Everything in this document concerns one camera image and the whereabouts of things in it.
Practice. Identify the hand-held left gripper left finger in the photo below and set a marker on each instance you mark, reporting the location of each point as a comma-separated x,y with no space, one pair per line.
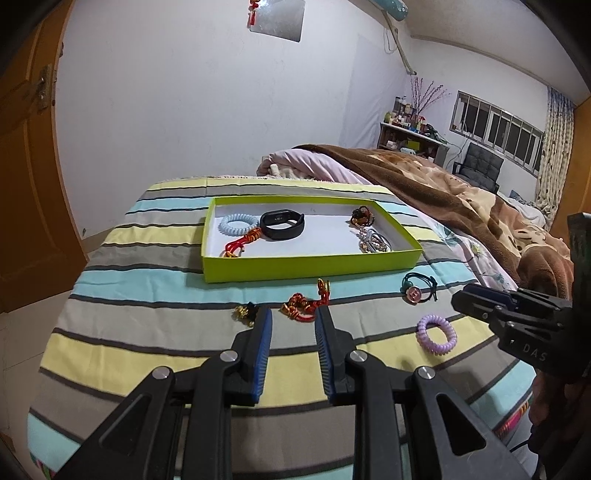
261,360

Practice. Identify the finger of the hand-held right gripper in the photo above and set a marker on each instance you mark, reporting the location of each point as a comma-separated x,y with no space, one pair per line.
475,309
489,295

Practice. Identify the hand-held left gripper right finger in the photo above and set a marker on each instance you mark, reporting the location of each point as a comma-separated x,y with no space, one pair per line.
325,360

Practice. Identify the green cardboard box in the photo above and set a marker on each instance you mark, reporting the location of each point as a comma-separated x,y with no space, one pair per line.
300,270

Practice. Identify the black fitness band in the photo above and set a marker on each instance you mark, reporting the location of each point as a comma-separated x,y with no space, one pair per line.
277,234

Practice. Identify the white floral bed sheet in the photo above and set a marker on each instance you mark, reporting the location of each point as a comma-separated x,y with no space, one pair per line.
466,249

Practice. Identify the white pillow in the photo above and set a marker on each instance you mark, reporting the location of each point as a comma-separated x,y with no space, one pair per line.
526,207

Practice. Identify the brown patterned blanket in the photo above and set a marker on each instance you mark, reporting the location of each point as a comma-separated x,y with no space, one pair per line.
438,184

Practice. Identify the black chair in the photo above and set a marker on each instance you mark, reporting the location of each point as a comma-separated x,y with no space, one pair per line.
482,161

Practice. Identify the patterned curtain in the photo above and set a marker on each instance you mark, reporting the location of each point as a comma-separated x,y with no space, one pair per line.
556,152

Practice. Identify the barred window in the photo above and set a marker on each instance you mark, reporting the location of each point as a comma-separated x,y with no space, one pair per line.
496,129

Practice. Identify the white shelf desk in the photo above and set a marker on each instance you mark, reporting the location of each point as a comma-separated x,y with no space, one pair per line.
401,138

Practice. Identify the pink quilt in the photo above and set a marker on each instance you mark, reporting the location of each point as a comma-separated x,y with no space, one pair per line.
304,166

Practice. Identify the row of bottles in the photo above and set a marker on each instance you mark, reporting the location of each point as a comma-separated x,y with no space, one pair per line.
404,115

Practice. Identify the purple flower branches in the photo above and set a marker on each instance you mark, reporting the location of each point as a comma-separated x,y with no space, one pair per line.
425,94

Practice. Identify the wooden door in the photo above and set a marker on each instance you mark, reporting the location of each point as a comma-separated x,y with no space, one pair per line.
27,184

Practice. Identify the metal door latch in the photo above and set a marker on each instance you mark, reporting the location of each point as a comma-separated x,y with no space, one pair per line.
45,87

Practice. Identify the red knot ornament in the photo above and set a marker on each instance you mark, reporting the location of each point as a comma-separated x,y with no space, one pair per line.
252,11

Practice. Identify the white wall pipe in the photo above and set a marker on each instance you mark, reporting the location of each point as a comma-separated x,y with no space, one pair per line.
398,44

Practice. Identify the silver wall mirror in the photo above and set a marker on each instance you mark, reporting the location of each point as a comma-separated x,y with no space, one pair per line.
279,21

